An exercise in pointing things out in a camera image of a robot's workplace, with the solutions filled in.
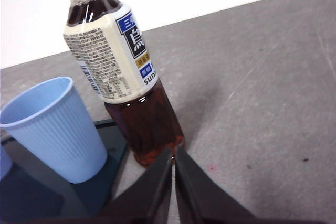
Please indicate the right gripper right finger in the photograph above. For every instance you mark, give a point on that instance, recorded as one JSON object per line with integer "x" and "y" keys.
{"x": 194, "y": 195}

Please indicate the dark rectangular tray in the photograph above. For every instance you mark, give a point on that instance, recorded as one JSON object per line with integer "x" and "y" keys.
{"x": 39, "y": 197}

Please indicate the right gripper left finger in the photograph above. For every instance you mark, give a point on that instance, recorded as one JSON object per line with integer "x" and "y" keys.
{"x": 155, "y": 195}

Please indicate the blue ribbed cup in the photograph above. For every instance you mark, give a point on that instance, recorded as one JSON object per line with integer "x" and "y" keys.
{"x": 4, "y": 163}
{"x": 52, "y": 129}

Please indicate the dark brown tea bottle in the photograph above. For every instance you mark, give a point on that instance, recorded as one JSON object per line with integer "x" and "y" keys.
{"x": 113, "y": 58}

